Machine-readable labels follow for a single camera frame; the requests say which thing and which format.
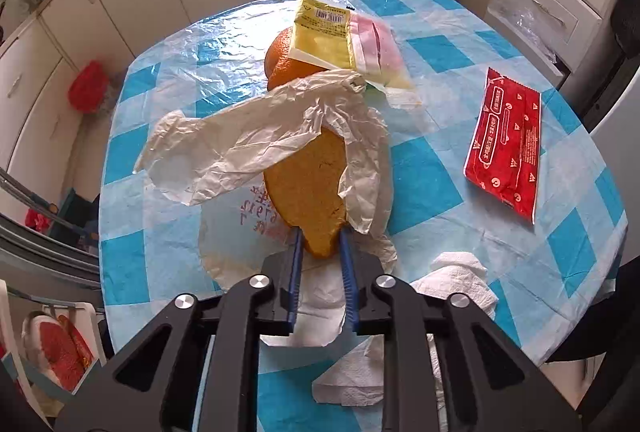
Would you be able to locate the brown bread slice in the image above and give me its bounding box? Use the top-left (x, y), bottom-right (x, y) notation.
top-left (264, 128), bottom-right (346, 259)

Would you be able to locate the white paper tissue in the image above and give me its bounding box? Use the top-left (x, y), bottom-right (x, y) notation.
top-left (312, 251), bottom-right (498, 407)

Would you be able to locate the red floor trash bin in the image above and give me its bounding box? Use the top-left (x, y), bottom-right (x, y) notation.
top-left (67, 60), bottom-right (110, 114)

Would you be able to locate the crumpled white plastic bag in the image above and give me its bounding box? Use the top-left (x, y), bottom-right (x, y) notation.
top-left (133, 68), bottom-right (394, 238)

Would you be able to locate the blue checkered plastic tablecloth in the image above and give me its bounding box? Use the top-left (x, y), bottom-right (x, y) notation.
top-left (98, 0), bottom-right (630, 432)

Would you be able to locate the orange fruit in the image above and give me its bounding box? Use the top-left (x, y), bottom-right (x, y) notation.
top-left (264, 28), bottom-right (324, 91)

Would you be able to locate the yellow pink snack bag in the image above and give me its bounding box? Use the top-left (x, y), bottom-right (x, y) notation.
top-left (288, 0), bottom-right (413, 90)

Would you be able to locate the red flat wrapper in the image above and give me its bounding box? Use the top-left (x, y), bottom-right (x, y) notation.
top-left (463, 68), bottom-right (542, 224)

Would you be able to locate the clear plastic bag in drawer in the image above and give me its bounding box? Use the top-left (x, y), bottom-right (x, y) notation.
top-left (487, 0), bottom-right (556, 64)

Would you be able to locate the open bottom drawer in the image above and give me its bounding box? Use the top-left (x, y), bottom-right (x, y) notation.
top-left (484, 0), bottom-right (570, 88)

